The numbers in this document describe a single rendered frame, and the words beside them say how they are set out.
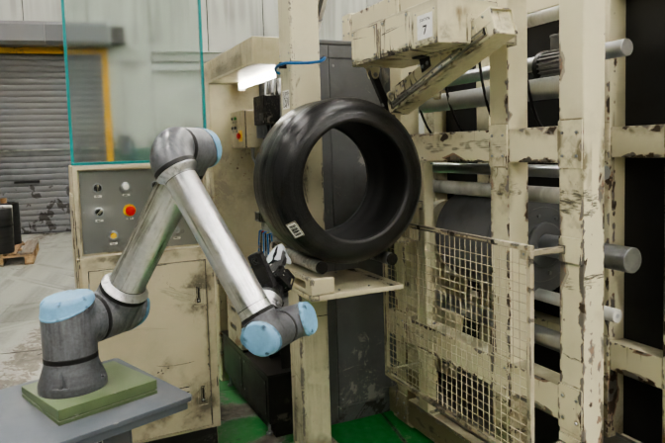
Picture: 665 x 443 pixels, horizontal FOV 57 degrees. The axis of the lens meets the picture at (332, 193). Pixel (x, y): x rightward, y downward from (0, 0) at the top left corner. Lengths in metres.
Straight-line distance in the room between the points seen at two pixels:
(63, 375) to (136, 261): 0.37
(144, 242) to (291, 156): 0.54
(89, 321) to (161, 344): 0.89
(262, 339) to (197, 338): 1.27
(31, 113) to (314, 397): 9.42
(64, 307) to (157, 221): 0.34
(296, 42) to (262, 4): 9.25
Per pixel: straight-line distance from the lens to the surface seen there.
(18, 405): 2.06
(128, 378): 2.01
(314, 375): 2.63
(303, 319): 1.64
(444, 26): 2.06
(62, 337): 1.91
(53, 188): 11.42
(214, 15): 11.54
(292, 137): 2.05
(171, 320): 2.75
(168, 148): 1.65
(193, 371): 2.83
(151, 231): 1.87
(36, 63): 11.53
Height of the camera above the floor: 1.31
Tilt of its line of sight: 4 degrees down
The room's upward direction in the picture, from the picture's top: 2 degrees counter-clockwise
